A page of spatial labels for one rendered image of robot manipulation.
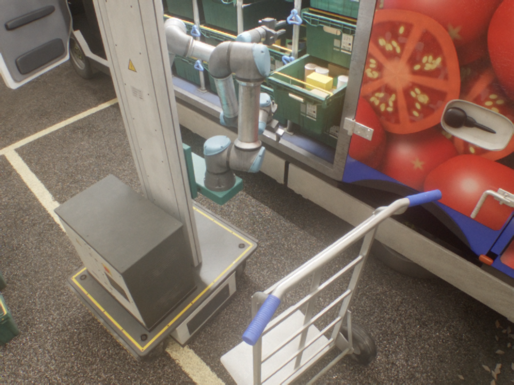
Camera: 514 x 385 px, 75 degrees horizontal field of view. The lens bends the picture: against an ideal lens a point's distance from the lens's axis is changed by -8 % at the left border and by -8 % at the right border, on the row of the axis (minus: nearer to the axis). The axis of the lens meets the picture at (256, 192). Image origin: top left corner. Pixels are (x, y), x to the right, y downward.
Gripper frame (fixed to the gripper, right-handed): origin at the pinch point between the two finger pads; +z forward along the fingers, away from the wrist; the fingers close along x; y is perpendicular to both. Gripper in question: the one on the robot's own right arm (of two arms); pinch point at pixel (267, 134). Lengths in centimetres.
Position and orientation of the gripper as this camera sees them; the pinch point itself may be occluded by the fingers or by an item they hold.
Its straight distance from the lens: 197.9
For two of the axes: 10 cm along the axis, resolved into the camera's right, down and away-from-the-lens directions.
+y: -5.2, 8.1, -2.9
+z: 1.0, 3.9, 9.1
